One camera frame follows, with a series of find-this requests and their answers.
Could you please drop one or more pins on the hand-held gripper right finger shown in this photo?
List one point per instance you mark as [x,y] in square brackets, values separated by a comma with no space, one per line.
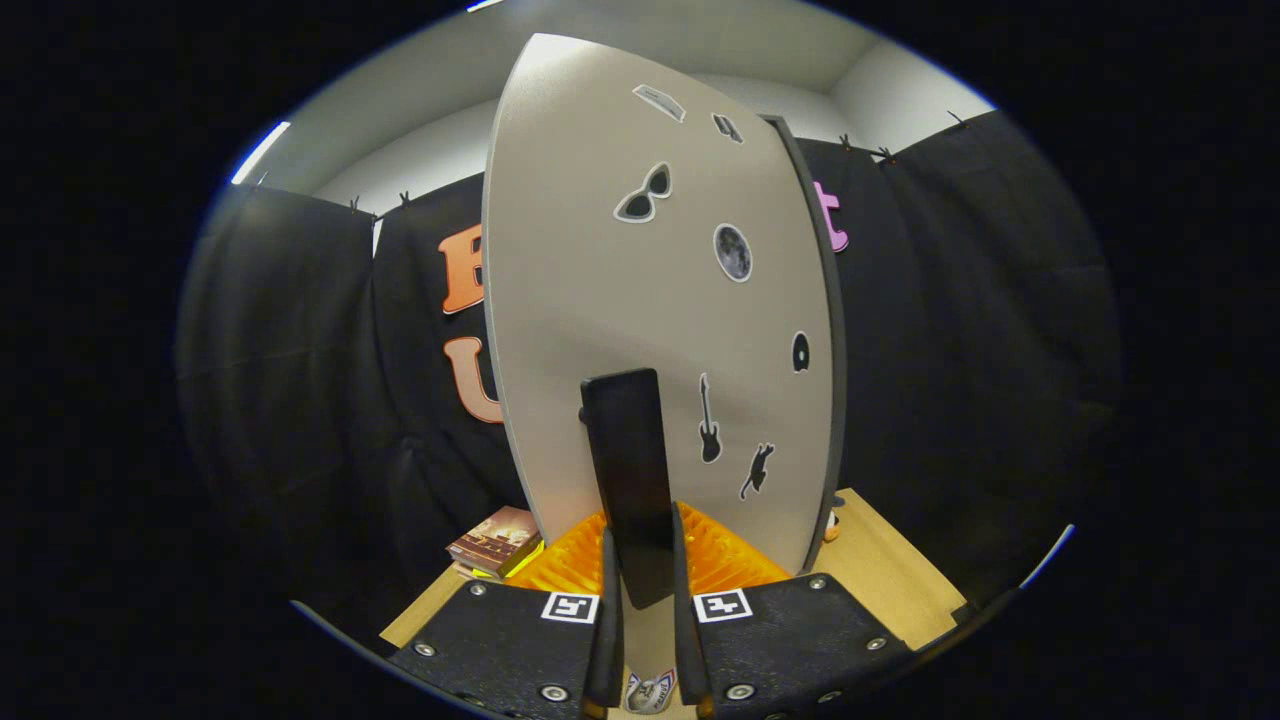
[685,640]

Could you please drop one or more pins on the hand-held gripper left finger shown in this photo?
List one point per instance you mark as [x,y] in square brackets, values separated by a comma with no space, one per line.
[611,640]

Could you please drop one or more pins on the dark grey shoe cabinet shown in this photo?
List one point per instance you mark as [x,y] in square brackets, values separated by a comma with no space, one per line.
[838,380]

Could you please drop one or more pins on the beige shoe cabinet door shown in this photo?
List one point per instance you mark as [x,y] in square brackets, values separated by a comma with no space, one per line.
[580,260]

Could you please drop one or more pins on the yellow book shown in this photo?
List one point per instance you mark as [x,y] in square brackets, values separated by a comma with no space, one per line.
[525,560]

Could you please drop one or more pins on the brown book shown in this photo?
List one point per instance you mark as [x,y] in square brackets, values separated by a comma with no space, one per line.
[495,540]

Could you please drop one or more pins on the penguin plush toy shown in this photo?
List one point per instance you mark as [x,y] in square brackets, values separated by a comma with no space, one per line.
[832,525]

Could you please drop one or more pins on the black backdrop cloth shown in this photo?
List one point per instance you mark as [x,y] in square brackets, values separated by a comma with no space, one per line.
[960,350]

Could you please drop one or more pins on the row of black clips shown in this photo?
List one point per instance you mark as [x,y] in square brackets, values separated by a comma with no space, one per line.
[846,142]

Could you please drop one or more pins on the small ceiling light panel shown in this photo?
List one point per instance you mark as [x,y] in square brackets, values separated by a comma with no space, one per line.
[260,152]

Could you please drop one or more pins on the large ceiling light panel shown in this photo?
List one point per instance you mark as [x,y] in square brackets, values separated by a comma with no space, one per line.
[484,5]

